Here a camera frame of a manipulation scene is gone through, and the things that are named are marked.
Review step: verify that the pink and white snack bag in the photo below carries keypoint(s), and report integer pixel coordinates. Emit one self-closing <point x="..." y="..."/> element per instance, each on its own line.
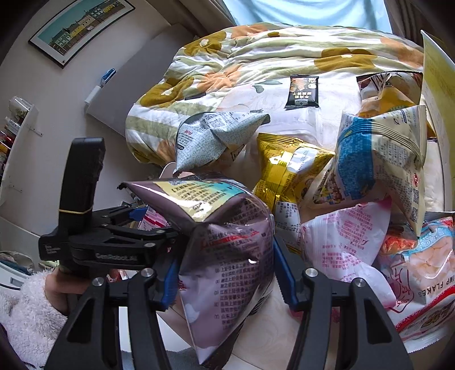
<point x="341" y="242"/>

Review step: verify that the grey newsprint snack bag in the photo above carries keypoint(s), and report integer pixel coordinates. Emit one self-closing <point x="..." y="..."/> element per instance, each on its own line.
<point x="209" y="138"/>

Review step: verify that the pale floral bed sheet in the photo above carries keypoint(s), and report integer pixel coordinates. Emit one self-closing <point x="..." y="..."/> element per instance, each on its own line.
<point x="248" y="105"/>

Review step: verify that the purple snack bag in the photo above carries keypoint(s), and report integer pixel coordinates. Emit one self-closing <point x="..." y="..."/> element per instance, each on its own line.
<point x="227" y="256"/>

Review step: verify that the floral striped blanket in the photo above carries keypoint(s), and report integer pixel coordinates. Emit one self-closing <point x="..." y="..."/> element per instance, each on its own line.
<point x="248" y="57"/>

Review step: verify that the small black snack packet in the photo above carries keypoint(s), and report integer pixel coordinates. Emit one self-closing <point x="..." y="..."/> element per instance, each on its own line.
<point x="302" y="90"/>

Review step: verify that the blue and cream snack bag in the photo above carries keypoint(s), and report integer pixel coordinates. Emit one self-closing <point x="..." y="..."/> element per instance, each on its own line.
<point x="376" y="167"/>

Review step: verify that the white red-trimmed shrimp snack bag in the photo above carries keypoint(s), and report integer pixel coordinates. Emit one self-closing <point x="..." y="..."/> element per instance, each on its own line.
<point x="423" y="284"/>

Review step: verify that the light blue window cloth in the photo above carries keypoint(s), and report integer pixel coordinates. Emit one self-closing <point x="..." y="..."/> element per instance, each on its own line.
<point x="302" y="12"/>

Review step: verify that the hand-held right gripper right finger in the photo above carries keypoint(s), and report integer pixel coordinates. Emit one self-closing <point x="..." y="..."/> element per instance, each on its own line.
<point x="286" y="277"/>

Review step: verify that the white wall shelf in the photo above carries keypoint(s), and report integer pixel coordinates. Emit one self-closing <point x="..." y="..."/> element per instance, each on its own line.
<point x="21" y="149"/>

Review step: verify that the blue and white small device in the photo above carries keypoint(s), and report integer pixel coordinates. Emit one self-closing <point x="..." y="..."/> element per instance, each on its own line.
<point x="107" y="76"/>

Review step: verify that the small pink snack packet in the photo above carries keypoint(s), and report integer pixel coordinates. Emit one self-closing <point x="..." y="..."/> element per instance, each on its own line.
<point x="153" y="222"/>

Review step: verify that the person's left hand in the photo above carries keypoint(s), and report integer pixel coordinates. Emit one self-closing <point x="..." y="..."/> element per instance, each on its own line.
<point x="57" y="290"/>

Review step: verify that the cardboard box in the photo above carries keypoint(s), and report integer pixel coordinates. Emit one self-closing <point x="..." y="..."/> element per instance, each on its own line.
<point x="437" y="81"/>

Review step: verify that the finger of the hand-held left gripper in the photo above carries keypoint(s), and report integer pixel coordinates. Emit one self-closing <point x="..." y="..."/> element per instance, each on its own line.
<point x="137" y="214"/>
<point x="153" y="236"/>

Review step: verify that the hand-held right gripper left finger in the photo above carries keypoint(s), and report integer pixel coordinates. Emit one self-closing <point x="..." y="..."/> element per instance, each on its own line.
<point x="170" y="284"/>

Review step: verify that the orange snack bag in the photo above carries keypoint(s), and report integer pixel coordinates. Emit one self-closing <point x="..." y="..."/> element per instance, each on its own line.
<point x="387" y="96"/>

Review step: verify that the yellow snack bag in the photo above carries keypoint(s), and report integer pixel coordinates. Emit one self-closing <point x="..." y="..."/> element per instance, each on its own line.
<point x="284" y="170"/>

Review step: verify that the brown curtain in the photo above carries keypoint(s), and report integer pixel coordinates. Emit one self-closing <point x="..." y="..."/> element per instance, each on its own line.
<point x="416" y="17"/>
<point x="213" y="16"/>

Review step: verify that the grey leaning panel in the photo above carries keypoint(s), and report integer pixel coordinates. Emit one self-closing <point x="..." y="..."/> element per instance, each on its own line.
<point x="142" y="67"/>

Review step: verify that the framed wall picture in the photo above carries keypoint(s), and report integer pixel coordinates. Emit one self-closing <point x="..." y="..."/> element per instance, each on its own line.
<point x="78" y="26"/>

